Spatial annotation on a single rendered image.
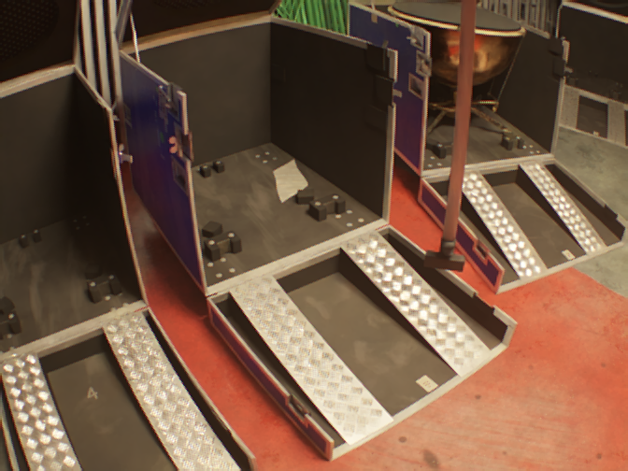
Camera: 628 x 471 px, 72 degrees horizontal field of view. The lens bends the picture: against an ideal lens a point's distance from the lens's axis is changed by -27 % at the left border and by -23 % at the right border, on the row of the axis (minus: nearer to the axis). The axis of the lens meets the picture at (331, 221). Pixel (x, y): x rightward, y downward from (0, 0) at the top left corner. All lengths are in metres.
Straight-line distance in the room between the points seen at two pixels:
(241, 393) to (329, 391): 0.32
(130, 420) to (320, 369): 0.73
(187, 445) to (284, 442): 0.33
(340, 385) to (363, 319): 0.40
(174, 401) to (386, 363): 0.79
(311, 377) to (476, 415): 0.61
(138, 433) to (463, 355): 1.23
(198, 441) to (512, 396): 1.13
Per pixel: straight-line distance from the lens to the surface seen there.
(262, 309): 2.02
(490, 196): 2.84
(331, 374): 1.88
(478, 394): 1.96
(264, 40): 2.90
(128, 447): 1.82
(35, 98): 2.51
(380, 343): 2.06
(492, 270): 2.38
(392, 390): 1.91
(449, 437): 1.82
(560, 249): 2.78
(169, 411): 1.80
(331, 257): 2.29
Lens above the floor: 1.49
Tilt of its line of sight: 33 degrees down
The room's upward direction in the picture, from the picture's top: 1 degrees clockwise
